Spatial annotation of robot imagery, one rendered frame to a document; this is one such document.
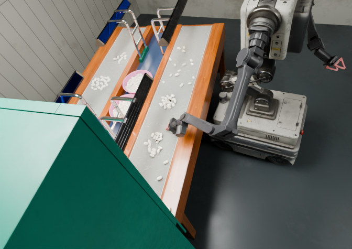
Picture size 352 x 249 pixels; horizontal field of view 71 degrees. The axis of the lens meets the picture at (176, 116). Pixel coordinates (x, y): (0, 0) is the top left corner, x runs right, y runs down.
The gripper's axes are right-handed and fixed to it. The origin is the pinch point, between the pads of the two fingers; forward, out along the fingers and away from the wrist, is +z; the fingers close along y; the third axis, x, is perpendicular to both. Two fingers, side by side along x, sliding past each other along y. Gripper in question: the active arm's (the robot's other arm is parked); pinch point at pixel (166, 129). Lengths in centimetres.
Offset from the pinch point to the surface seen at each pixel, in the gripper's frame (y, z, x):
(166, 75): -54, 14, -10
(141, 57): -79, 41, -29
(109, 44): -92, 69, -58
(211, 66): -63, -17, 12
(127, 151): 21.4, 17.1, -14.7
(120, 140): 30.8, -13.3, -31.7
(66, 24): -133, 133, -108
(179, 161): 23.1, -12.5, 9.6
